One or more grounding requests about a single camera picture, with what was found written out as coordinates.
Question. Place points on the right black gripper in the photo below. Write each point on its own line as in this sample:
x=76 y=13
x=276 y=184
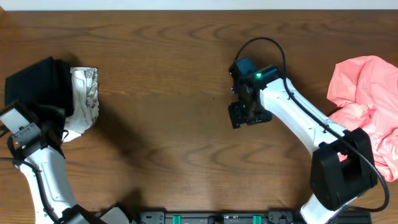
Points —
x=238 y=117

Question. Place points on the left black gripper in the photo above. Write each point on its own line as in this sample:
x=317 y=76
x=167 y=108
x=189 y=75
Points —
x=58 y=114

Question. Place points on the black t-shirt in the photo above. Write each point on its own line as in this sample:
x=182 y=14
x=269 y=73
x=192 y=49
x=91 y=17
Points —
x=37 y=83

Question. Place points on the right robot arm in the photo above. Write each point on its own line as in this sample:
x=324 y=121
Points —
x=342 y=160

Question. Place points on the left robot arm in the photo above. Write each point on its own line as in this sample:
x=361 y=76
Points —
x=54 y=201

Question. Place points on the folded black garment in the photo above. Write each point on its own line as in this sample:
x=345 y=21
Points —
x=65 y=83

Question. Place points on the white patterned folded garment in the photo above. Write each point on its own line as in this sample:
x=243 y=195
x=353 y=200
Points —
x=85 y=102

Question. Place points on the pink t-shirt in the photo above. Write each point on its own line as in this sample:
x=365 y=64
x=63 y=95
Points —
x=365 y=91

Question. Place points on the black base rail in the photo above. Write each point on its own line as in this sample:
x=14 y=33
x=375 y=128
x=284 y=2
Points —
x=271 y=217

